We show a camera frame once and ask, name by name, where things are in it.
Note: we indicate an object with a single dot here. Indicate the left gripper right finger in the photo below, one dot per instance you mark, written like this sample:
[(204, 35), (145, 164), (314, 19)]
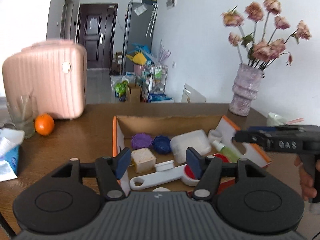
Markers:
[(208, 171)]

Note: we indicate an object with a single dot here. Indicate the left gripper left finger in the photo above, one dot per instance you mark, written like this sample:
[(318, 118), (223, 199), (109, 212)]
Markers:
[(109, 171)]

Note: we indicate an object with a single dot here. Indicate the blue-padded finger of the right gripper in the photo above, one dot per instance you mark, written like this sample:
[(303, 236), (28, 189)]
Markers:
[(261, 129)]

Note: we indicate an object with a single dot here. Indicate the white red handled scoop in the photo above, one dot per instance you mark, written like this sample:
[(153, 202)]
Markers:
[(182, 172)]

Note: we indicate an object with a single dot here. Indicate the green spray bottle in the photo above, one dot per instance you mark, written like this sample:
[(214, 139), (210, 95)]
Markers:
[(230, 154)]

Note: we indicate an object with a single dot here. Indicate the translucent white plastic box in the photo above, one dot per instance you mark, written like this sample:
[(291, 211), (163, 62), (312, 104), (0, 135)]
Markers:
[(196, 139)]

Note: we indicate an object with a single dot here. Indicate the small white ribbed cap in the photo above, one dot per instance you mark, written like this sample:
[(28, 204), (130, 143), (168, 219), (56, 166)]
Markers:
[(214, 135)]

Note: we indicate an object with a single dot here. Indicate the small white yellow container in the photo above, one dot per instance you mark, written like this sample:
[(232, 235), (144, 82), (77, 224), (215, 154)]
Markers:
[(143, 160)]

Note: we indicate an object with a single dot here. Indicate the white round lid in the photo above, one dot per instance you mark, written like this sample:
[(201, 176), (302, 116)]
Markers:
[(167, 165)]

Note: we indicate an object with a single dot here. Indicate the blue gear-shaped lid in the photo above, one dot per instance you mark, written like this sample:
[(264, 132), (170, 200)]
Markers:
[(161, 144)]

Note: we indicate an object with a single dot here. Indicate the person's right hand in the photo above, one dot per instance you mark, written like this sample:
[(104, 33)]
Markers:
[(306, 181)]

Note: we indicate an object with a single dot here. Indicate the pale green bowl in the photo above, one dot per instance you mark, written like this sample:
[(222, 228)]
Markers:
[(274, 119)]

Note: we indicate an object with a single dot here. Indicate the pink spoon in bowl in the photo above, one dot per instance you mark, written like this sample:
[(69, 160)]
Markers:
[(295, 121)]

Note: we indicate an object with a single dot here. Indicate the pink ceramic vase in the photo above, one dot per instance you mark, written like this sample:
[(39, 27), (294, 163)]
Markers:
[(245, 89)]

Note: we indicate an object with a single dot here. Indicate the red cardboard box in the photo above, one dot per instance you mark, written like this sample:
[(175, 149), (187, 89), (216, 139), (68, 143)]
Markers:
[(125, 127)]

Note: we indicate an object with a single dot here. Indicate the orange fruit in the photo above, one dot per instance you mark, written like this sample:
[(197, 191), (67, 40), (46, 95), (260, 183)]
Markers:
[(44, 124)]

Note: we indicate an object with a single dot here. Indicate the small cardboard box on floor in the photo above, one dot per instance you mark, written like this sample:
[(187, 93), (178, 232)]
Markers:
[(133, 93)]

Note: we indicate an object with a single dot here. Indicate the dried pink flowers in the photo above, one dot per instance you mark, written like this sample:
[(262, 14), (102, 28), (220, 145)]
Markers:
[(257, 31)]

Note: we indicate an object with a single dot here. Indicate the blue tissue pack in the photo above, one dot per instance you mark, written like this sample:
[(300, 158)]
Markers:
[(11, 140)]

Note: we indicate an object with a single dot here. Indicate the clear drinking glass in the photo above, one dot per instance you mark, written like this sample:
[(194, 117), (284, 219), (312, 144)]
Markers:
[(21, 113)]

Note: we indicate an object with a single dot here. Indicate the storage cart with clutter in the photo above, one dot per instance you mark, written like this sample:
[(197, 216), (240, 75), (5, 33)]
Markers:
[(150, 74)]

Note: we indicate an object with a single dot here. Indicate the pink suitcase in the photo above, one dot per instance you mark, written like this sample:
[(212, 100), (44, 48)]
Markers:
[(53, 73)]

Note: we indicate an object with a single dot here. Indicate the dark entrance door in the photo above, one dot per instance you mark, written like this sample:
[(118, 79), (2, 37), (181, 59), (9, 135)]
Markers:
[(96, 28)]

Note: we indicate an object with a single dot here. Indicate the grey refrigerator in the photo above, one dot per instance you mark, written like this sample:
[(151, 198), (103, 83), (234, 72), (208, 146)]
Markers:
[(138, 29)]

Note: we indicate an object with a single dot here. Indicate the white board leaning on wall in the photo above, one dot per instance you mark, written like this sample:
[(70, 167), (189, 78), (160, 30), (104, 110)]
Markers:
[(190, 95)]

